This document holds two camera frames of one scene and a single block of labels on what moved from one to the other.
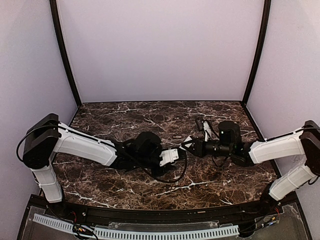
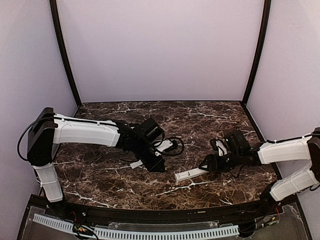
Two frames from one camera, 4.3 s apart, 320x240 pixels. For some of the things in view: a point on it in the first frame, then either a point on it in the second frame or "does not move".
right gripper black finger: [190, 151] to [209, 168]
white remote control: [188, 139] to [190, 173]
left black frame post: [54, 6] does not move
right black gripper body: [198, 147] to [215, 160]
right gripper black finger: [184, 143] to [208, 160]
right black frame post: [262, 38] does not move
